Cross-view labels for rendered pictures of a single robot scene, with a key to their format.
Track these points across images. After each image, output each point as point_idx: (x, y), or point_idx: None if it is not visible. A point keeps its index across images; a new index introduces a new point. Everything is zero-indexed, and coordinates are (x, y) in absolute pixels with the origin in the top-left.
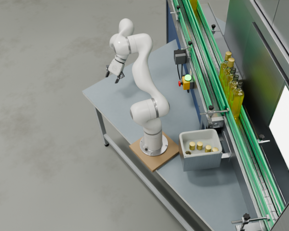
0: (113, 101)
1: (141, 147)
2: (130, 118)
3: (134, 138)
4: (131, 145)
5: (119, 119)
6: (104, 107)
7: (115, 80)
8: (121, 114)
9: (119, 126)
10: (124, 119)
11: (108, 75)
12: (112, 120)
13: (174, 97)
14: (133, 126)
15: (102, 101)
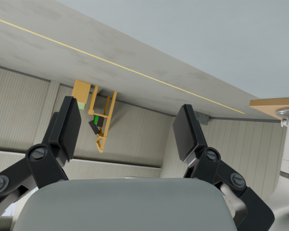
0: (188, 8)
1: (277, 114)
2: (273, 66)
3: (269, 94)
4: (255, 107)
5: (226, 66)
6: (156, 34)
7: (176, 145)
8: (236, 57)
9: (226, 77)
10: (244, 67)
11: (72, 108)
12: (202, 68)
13: None
14: (275, 81)
15: (129, 9)
